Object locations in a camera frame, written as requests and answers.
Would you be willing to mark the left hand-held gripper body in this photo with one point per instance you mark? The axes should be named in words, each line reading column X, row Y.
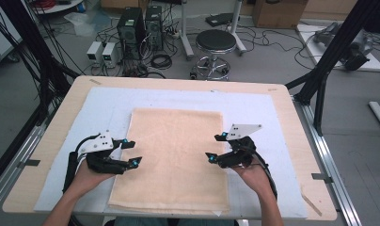
column 100, row 161

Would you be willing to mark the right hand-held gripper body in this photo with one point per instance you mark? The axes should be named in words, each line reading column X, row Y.
column 240, row 155

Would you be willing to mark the cream towel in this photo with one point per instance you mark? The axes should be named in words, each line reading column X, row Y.
column 172, row 163

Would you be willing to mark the person's left hand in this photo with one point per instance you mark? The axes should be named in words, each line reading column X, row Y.
column 84, row 180

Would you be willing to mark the person's right hand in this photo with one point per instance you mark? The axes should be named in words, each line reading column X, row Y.
column 255, row 179

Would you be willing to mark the white power supply box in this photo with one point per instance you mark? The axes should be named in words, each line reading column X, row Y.
column 110, row 54
column 94, row 51

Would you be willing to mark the black round stool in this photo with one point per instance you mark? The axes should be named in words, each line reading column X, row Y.
column 215, row 40

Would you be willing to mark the white desk leg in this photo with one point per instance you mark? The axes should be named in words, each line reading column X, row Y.
column 185, row 31
column 236, row 28

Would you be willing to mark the large black computer tower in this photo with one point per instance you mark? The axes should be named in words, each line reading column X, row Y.
column 130, row 29

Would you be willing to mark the black flat device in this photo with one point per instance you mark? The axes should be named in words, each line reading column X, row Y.
column 219, row 19

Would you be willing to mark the slim black computer tower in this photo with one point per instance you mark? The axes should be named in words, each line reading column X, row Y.
column 154, row 26

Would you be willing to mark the white board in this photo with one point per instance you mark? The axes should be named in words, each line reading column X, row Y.
column 310, row 47

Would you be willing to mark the clear plastic bag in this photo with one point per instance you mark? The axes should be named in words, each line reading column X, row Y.
column 84, row 23

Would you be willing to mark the cardboard box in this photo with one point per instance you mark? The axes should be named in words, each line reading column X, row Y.
column 279, row 14

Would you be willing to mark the white tube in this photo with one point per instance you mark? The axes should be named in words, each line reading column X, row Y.
column 379, row 116

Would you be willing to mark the round white table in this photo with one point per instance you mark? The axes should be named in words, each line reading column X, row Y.
column 62, row 6

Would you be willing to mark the grey machine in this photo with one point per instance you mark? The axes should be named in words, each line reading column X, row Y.
column 357, row 50

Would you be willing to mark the black bracket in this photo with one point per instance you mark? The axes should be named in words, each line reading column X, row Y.
column 321, row 176
column 29, row 163

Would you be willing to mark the aluminium rail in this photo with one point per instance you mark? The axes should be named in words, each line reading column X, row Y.
column 18, row 157
column 329, row 147

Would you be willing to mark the black frame strut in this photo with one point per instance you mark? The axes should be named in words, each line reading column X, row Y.
column 332, row 53

